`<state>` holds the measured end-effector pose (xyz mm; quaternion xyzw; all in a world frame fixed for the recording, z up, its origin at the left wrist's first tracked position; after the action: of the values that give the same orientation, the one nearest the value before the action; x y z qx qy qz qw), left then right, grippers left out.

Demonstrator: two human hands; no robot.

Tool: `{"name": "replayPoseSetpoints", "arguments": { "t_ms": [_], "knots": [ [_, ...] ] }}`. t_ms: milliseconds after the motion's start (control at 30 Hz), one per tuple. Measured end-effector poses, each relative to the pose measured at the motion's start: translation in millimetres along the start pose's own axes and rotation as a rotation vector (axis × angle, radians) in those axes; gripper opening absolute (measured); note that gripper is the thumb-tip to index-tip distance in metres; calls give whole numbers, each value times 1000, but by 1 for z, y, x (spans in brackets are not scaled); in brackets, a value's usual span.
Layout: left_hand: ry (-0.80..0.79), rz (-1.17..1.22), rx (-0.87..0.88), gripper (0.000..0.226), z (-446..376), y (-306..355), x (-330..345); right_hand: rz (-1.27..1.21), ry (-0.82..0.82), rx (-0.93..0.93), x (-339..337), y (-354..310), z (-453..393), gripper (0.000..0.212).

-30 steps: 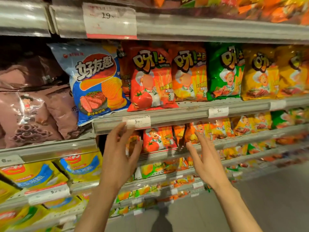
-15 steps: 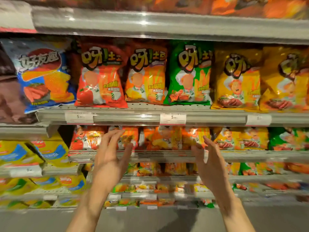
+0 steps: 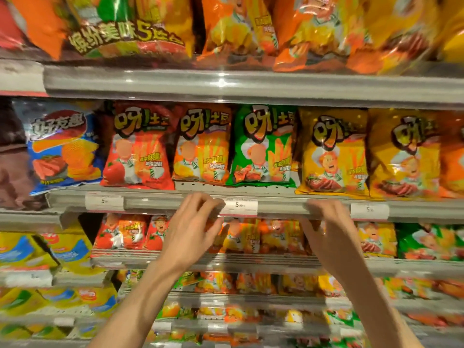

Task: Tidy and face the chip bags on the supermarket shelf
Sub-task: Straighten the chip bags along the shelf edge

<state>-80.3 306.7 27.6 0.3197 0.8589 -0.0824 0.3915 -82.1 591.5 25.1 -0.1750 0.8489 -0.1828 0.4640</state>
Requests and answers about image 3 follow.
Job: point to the metal store shelving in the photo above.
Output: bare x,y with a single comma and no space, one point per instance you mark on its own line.
253,86

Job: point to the white price tag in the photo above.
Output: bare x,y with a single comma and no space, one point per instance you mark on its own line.
241,208
21,77
104,201
369,211

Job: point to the person's right forearm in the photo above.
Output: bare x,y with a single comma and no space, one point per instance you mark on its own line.
377,315

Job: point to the person's left forearm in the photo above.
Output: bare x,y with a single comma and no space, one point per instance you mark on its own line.
134,315

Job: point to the person's left hand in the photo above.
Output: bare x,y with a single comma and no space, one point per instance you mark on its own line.
185,235

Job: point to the green fries snack bag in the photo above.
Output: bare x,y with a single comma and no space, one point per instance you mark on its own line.
262,144

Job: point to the blue potato chip bag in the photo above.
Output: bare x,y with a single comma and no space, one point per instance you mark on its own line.
61,144

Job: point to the large red multipack bag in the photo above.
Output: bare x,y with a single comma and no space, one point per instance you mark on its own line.
119,25

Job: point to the person's right hand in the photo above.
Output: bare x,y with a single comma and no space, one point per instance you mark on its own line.
333,235

